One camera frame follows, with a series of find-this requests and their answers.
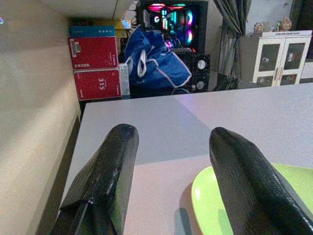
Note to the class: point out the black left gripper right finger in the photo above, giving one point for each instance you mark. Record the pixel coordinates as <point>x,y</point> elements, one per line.
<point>247,181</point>

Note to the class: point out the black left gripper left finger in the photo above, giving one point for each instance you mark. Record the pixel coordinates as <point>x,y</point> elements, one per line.
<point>107,176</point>

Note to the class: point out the green plate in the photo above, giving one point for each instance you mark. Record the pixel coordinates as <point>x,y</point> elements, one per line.
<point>207,203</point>

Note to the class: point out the red box printed 315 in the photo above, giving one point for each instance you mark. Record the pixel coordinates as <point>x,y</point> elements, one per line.
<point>97,84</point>

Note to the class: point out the small white box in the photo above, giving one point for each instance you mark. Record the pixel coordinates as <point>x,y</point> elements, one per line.
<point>124,79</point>

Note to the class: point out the black computer fan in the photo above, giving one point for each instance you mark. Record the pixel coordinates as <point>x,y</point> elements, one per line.
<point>201,64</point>
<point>200,84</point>

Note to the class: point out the blue bag white trim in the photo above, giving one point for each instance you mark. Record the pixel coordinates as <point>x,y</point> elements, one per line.
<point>154,63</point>

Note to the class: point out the red box with label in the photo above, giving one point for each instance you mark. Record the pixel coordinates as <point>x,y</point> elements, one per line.
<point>93,52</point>

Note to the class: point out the white glass-door cabinet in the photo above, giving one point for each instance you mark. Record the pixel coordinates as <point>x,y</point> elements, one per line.
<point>281,58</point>

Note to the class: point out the grey curtain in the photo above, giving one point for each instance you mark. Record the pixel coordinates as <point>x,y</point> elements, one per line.
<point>230,36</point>

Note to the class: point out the blue cardboard box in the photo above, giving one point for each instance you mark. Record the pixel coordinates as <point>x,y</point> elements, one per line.
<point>92,31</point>

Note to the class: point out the figurine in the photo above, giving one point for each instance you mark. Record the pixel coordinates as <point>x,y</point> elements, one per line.
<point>286,24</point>
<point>258,27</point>

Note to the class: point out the computer case with RGB lights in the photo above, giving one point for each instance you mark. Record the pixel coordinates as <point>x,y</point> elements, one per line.
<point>173,24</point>

